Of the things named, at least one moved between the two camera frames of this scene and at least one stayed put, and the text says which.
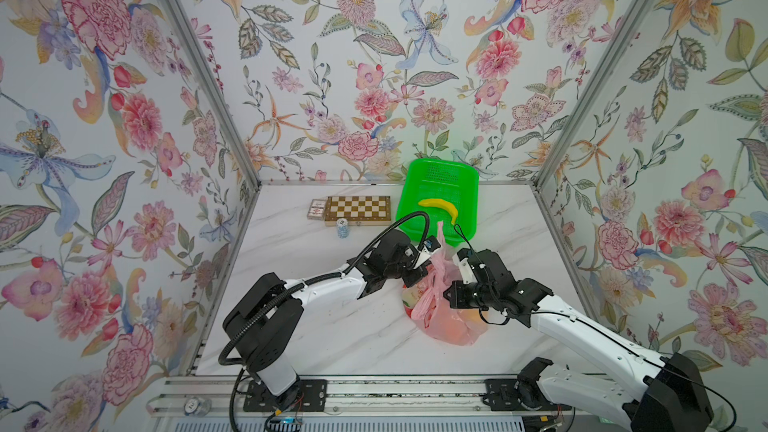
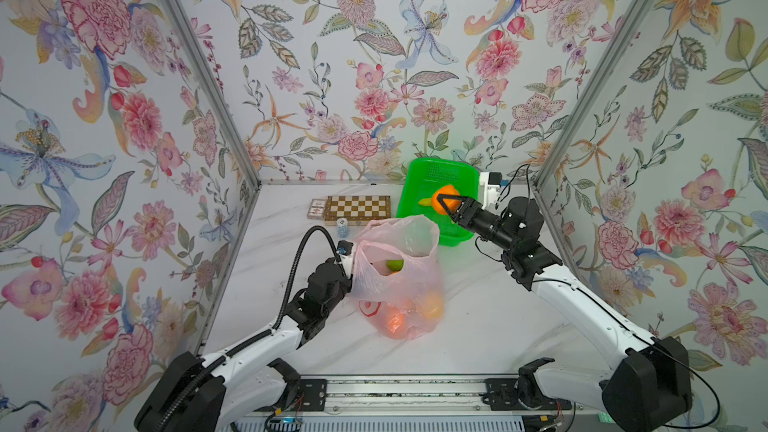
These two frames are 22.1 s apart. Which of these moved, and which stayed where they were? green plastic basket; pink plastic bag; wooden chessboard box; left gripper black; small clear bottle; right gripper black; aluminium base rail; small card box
Moved: right gripper black; pink plastic bag; left gripper black
Stayed: aluminium base rail; small card box; green plastic basket; small clear bottle; wooden chessboard box
